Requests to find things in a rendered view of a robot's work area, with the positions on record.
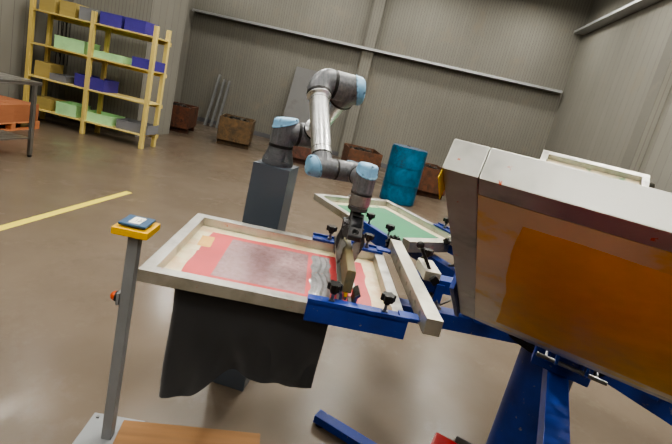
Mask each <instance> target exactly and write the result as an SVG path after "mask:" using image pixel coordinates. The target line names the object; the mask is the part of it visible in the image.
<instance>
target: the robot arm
mask: <svg viewBox="0 0 672 444"><path fill-rule="evenodd" d="M306 93H307V100H308V101H309V104H310V119H309V120H308V121H307V122H306V123H302V122H299V119H297V118H291V117H276V118H275V119H274V122H273V125H272V131H271V136H270V141H269V146H268V148H267V150H266V151H265V153H264V155H263V157H262V162H263V163H265V164H268V165H271V166H275V167H280V168H292V167H293V156H292V150H293V146H299V147H305V148H310V149H311V155H308V157H307V158H306V161H305V172H306V174H307V175H309V176H313V177H316V178H326V179H332V180H338V181H344V182H350V183H352V184H353V185H352V189H351V195H348V197H350V198H349V204H348V209H350V210H351V211H350V215H349V217H344V218H343V222H342V226H341V229H340V231H339V232H338V234H337V236H336V259H337V262H339V261H340V259H341V257H340V256H341V254H342V250H343V248H344V247H345V246H346V241H345V239H346V240H347V239H348V240H352V241H354V243H353V244H352V248H353V257H354V262H355V260H356V259H357V257H358V255H359V253H360V252H361V250H362V248H363V246H364V243H365V239H364V237H365V234H363V231H364V229H363V227H364V225H363V223H364V215H363V214H361V213H367V211H368V208H369V206H370V202H371V199H372V194H373V190H374V186H375V183H376V179H377V177H378V176H377V175H378V170H379V168H378V166H377V165H375V164H372V163H368V162H359V163H358V162H356V161H352V160H347V161H344V160H339V159H333V158H332V147H331V129H330V126H331V125H332V124H333V123H334V122H335V120H336V119H337V118H338V117H339V116H340V114H341V113H342V112H343V111H344V110H348V109H350V108H351V107H352V105H356V106H357V105H358V106H359V105H361V104H362V103H363V100H364V98H365V93H366V82H365V79H364V78H363V77H360V76H357V75H354V74H350V73H346V72H342V71H339V70H335V69H332V68H326V69H322V70H320V71H318V72H317V73H315V74H314V75H313V77H312V78H311V79H310V81H309V83H308V86H307V91H306ZM344 237H345V239H344Z"/></svg>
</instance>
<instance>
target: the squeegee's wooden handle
mask: <svg viewBox="0 0 672 444"><path fill-rule="evenodd" d="M344 239H345V237H344ZM345 241H346V246H345V247H344V248H343V250H342V254H341V256H340V257H341V259H340V267H341V279H342V284H343V289H342V292H346V293H351V292H352V288H353V284H354V280H355V277H356V269H355V263H354V257H353V251H352V245H351V240H348V239H347V240H346V239H345Z"/></svg>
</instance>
